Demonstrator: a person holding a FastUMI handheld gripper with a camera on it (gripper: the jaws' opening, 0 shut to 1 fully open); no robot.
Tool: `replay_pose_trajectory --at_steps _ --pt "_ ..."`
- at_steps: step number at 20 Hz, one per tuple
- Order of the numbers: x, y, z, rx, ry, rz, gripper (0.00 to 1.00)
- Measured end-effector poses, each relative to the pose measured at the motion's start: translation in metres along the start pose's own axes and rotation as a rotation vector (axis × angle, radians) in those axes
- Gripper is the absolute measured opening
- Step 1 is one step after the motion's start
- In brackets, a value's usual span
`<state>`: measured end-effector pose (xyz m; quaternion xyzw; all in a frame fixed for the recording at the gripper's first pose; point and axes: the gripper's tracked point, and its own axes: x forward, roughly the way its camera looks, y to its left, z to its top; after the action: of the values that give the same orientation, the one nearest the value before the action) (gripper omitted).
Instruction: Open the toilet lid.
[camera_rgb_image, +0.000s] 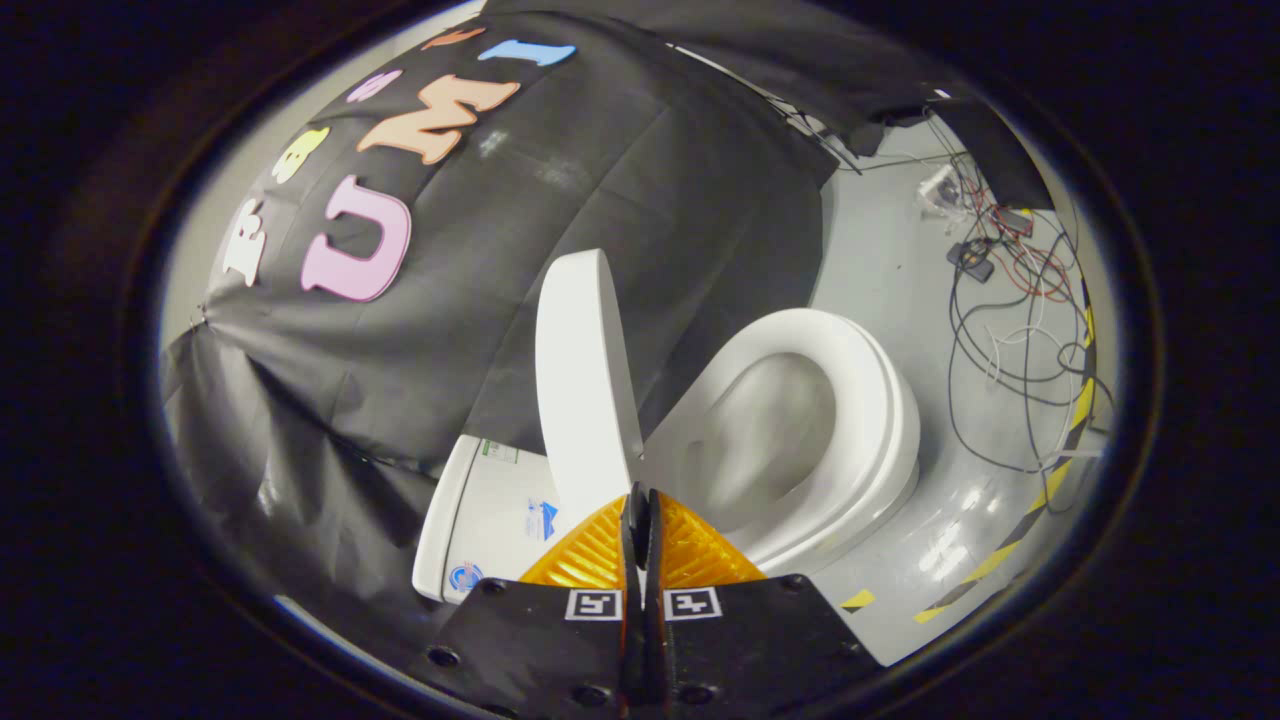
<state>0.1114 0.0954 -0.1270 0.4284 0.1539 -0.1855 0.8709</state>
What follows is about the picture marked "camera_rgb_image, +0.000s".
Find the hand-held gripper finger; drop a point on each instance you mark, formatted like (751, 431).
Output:
(652, 560)
(634, 550)

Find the white toilet lid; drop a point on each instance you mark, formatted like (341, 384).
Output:
(585, 400)

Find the white toilet bowl with seat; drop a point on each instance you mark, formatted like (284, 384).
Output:
(860, 400)

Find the short yellow black floor tape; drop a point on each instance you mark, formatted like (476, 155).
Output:
(858, 600)

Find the long yellow black floor tape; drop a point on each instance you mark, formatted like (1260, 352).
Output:
(1000, 555)

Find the black backdrop cloth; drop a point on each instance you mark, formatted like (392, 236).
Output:
(550, 200)

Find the small black power adapter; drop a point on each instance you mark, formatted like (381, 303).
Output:
(972, 262)

